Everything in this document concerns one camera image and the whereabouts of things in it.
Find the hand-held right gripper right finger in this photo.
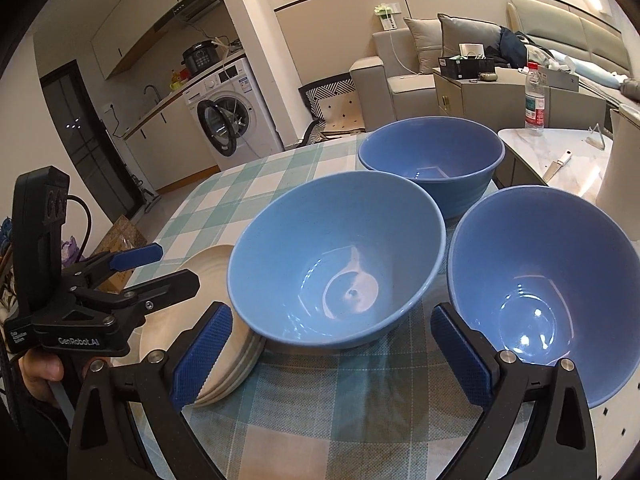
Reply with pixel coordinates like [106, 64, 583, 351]
[430, 302, 598, 480]

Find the marble coffee table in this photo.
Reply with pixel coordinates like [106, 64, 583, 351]
[497, 127, 622, 202]

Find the grey cushion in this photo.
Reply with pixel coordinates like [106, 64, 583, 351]
[438, 13, 504, 61]
[403, 17, 446, 76]

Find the kitchen knife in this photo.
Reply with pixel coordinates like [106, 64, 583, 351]
[542, 149, 574, 185]

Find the small cream plate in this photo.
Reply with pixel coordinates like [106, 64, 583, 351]
[140, 245, 262, 392]

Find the blue bowl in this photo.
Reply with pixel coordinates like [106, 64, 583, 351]
[227, 170, 447, 356]
[446, 186, 640, 410]
[358, 117, 506, 220]

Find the dark blue clothing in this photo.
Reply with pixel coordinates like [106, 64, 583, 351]
[500, 27, 529, 69]

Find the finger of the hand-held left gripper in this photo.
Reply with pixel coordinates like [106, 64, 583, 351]
[74, 268, 201, 329]
[62, 242, 164, 291]

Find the black cable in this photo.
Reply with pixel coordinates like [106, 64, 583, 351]
[64, 195, 94, 267]

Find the kitchen counter cabinet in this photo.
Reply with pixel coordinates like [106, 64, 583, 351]
[122, 85, 221, 194]

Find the purple bag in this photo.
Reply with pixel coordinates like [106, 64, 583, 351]
[61, 237, 84, 267]

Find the clear water bottle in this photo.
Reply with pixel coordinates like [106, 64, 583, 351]
[523, 61, 546, 137]

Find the checkered tablecloth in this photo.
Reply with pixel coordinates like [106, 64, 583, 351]
[107, 132, 556, 480]

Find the black storage box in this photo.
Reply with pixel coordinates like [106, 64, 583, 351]
[438, 55, 496, 80]

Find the cardboard box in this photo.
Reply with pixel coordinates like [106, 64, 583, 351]
[90, 214, 147, 295]

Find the floor mop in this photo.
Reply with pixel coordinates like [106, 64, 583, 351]
[127, 170, 161, 212]

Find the range hood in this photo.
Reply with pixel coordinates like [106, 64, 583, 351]
[167, 0, 221, 24]

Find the upper kitchen cabinet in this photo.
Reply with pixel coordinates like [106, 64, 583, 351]
[92, 0, 221, 80]

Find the dark glass door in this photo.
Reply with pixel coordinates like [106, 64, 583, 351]
[40, 60, 139, 222]

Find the person's left forearm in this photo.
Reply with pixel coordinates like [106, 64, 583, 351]
[0, 390, 76, 480]

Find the grey sofa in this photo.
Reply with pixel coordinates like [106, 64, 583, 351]
[349, 17, 531, 133]

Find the white washing machine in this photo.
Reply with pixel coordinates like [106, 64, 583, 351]
[186, 57, 285, 172]

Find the wall socket panel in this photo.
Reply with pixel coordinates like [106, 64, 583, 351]
[373, 2, 404, 31]

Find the light blue pillow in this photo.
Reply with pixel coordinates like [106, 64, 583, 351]
[530, 45, 632, 89]

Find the upholstered bed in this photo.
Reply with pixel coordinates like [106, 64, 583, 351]
[506, 0, 640, 111]

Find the white charging cable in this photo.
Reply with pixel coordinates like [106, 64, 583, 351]
[390, 30, 421, 77]

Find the black white patterned rug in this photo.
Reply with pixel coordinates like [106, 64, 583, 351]
[298, 74, 369, 149]
[590, 380, 640, 480]

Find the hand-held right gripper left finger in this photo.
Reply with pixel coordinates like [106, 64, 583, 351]
[67, 301, 234, 480]

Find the black pressure cooker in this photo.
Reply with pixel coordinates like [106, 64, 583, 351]
[181, 40, 221, 80]

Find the grey flat box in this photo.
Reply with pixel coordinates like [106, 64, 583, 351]
[542, 67, 581, 92]

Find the grey side cabinet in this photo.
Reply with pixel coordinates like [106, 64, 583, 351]
[432, 66, 608, 130]

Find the person's left hand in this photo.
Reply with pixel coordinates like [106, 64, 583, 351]
[20, 349, 110, 406]

